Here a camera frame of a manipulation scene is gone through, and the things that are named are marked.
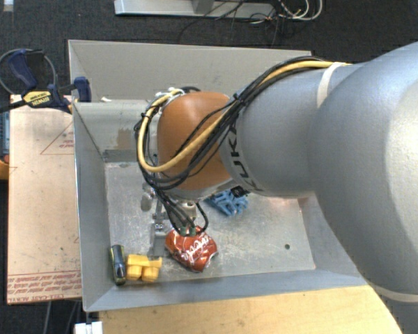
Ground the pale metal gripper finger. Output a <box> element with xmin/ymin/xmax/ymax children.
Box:
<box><xmin>140</xmin><ymin>182</ymin><xmax>157</xmax><ymax>212</ymax></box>
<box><xmin>149</xmin><ymin>221</ymin><xmax>167</xmax><ymax>257</ymax></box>

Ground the yellow toy block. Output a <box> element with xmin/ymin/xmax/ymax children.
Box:
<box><xmin>125</xmin><ymin>253</ymin><xmax>163</xmax><ymax>283</ymax></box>

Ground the crushed red drink can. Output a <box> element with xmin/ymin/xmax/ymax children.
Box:
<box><xmin>164</xmin><ymin>228</ymin><xmax>219</xmax><ymax>273</ymax></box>

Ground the blue plastic toy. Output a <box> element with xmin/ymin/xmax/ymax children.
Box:
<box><xmin>205</xmin><ymin>189</ymin><xmax>249</xmax><ymax>217</ymax></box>

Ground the dark green cylinder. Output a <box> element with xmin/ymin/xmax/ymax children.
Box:
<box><xmin>109</xmin><ymin>244</ymin><xmax>127</xmax><ymax>287</ymax></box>

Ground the grey metal bin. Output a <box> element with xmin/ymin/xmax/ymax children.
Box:
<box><xmin>68</xmin><ymin>39</ymin><xmax>369</xmax><ymax>312</ymax></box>

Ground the brown cardboard board, red print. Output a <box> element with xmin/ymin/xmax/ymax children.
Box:
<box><xmin>6</xmin><ymin>94</ymin><xmax>83</xmax><ymax>305</ymax></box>

